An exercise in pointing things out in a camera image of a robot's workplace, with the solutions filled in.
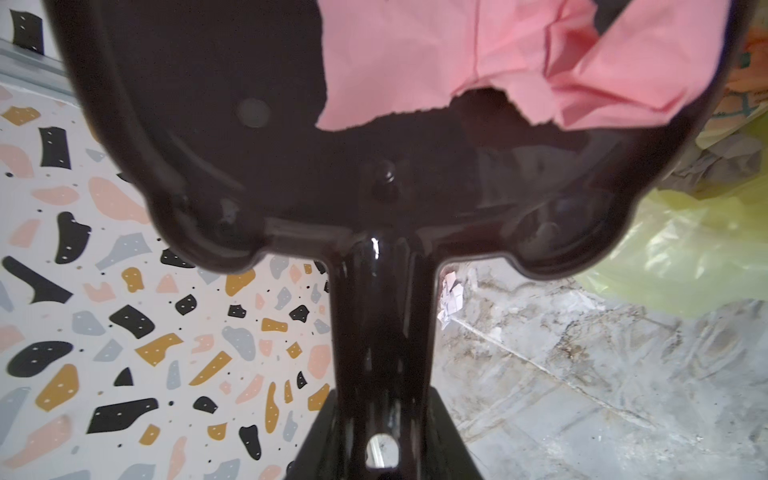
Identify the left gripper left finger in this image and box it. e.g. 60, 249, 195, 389
285, 389, 339, 480

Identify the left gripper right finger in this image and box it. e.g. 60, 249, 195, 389
427, 387, 483, 480

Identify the cream bin with green bag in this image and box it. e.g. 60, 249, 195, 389
576, 2, 767, 317

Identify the dark brown plastic dustpan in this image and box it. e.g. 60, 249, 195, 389
45, 1, 755, 479

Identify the pink paper scrap left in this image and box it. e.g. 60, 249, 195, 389
317, 1, 730, 131

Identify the left aluminium corner post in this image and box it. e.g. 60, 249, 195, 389
1, 40, 78, 105

